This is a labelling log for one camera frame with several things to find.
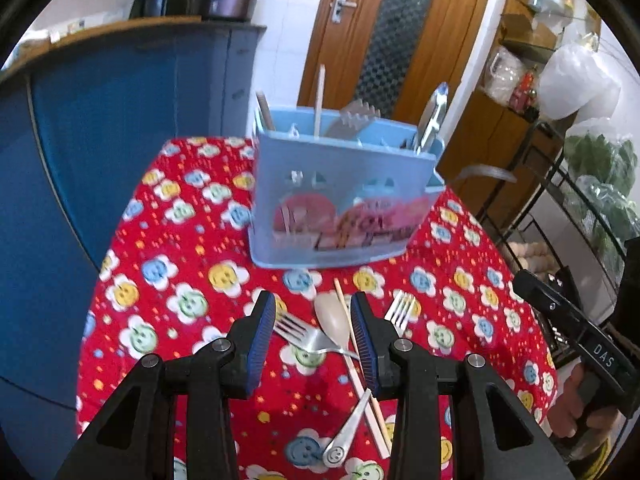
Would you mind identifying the wooden door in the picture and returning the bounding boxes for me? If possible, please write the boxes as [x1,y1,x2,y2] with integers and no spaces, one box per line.
[297,0,498,126]

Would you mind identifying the metal fork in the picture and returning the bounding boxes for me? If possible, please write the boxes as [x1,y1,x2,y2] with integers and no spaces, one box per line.
[273,309,362,361]
[384,290,417,337]

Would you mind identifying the red floral tablecloth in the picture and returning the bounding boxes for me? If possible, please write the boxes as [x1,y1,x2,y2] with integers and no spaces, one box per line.
[75,135,558,480]

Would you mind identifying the wooden storage cabinet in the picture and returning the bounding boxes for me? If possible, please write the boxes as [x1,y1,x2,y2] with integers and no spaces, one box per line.
[440,0,603,221]

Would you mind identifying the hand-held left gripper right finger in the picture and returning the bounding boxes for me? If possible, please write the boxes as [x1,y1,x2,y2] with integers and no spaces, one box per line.
[350,291,576,480]

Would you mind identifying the person's right hand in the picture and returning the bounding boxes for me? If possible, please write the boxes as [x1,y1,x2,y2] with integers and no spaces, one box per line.
[547,364,591,440]

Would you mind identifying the blue base cabinet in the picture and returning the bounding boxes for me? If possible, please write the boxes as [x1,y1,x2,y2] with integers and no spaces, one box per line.
[0,15,268,411]

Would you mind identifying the dark rice cooker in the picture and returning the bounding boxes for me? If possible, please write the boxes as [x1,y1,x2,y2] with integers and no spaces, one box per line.
[193,0,259,24]

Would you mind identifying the bag of green vegetables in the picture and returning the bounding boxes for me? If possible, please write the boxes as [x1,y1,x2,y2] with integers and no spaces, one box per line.
[564,117,640,262]

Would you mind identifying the eggs on rack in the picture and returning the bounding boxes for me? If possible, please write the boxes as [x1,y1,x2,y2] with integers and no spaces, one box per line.
[509,239,559,274]

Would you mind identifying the grey toothed spatula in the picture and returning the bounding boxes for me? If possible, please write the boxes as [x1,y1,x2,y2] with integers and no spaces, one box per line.
[324,99,382,139]

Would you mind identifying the beige plastic spoon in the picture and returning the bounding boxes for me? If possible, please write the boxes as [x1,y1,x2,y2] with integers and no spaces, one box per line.
[313,292,351,352]

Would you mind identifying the brown wooden utensil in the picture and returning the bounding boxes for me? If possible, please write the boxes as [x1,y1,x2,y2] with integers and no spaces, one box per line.
[255,90,276,131]

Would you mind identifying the black metal rack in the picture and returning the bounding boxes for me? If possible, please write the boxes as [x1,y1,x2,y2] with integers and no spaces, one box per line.
[475,120,640,376]

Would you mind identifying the grey metal handle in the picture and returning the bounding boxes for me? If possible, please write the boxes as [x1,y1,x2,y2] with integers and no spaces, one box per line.
[452,164,519,184]

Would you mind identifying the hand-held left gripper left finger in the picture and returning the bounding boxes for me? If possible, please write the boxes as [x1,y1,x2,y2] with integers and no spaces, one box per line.
[55,290,277,480]

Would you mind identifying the metal spoon with smiley handle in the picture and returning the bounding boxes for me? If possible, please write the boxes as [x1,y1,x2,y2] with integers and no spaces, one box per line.
[322,389,374,469]

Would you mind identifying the red label bottle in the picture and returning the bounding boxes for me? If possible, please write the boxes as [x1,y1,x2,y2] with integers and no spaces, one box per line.
[509,72,539,111]

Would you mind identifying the cardboard box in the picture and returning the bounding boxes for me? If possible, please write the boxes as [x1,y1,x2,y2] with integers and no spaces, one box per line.
[499,12,559,51]

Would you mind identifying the blue plastic utensil holder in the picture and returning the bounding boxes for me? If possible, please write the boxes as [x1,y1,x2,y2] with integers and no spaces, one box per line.
[248,104,447,269]

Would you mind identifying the metal door handle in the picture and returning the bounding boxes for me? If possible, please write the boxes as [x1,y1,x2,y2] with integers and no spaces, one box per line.
[329,0,359,25]

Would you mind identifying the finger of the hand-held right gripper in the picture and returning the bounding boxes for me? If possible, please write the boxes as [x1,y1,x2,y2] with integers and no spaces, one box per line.
[512,265,590,358]

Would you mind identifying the white plastic bag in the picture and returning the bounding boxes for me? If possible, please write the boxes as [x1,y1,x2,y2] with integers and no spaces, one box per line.
[487,44,526,106]
[537,42,621,121]

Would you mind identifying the light wooden chopstick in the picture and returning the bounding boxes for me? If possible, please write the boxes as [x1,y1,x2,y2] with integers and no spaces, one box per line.
[313,63,326,139]
[333,279,391,459]

